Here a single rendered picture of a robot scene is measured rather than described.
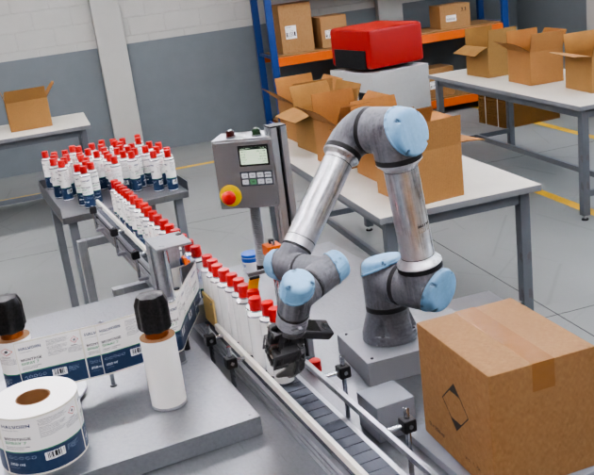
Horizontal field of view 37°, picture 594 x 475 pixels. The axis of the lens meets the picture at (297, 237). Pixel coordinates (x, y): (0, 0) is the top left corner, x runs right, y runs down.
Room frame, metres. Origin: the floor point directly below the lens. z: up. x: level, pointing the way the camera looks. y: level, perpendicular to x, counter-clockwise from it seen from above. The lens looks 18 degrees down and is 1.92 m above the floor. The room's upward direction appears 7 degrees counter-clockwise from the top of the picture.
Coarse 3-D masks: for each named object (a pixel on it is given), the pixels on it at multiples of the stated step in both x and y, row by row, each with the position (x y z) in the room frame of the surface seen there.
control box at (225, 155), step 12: (240, 132) 2.35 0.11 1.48; (264, 132) 2.30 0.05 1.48; (216, 144) 2.27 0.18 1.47; (228, 144) 2.26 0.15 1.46; (240, 144) 2.25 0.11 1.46; (252, 144) 2.25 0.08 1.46; (216, 156) 2.27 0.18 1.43; (228, 156) 2.26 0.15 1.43; (216, 168) 2.27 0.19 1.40; (228, 168) 2.26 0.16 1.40; (240, 168) 2.26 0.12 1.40; (252, 168) 2.25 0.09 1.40; (264, 168) 2.24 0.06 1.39; (228, 180) 2.26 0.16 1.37; (240, 192) 2.26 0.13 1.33; (252, 192) 2.25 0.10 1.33; (264, 192) 2.24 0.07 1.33; (276, 192) 2.24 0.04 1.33; (240, 204) 2.26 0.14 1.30; (252, 204) 2.25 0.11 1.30; (264, 204) 2.24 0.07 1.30; (276, 204) 2.24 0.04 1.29
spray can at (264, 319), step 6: (264, 300) 2.09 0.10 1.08; (270, 300) 2.09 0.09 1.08; (264, 306) 2.07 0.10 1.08; (270, 306) 2.07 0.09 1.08; (264, 312) 2.07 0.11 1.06; (264, 318) 2.07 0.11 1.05; (264, 324) 2.06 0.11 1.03; (264, 330) 2.06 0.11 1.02; (264, 354) 2.08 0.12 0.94; (270, 366) 2.06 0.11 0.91; (270, 372) 2.06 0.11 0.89
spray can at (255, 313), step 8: (256, 296) 2.13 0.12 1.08; (256, 304) 2.11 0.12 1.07; (248, 312) 2.13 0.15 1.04; (256, 312) 2.11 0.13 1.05; (248, 320) 2.11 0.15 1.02; (256, 320) 2.10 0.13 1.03; (256, 328) 2.10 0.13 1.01; (256, 336) 2.10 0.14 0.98; (256, 344) 2.10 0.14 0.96; (256, 352) 2.10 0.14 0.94; (256, 360) 2.10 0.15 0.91; (264, 360) 2.10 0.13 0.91; (264, 368) 2.10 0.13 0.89
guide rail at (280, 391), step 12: (216, 324) 2.38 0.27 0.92; (228, 336) 2.28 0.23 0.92; (240, 348) 2.19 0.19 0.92; (252, 360) 2.11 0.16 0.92; (264, 372) 2.03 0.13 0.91; (276, 384) 1.96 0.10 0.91; (288, 396) 1.89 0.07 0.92; (300, 408) 1.82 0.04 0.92; (312, 420) 1.76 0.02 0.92; (324, 432) 1.70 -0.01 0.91; (336, 444) 1.64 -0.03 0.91; (348, 456) 1.59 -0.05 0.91; (360, 468) 1.54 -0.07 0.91
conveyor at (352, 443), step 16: (304, 400) 1.92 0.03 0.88; (320, 400) 1.91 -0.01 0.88; (320, 416) 1.83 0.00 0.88; (336, 416) 1.83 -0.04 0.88; (336, 432) 1.75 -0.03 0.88; (352, 432) 1.74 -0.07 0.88; (352, 448) 1.68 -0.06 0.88; (368, 448) 1.67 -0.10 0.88; (368, 464) 1.61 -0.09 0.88; (384, 464) 1.60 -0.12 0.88
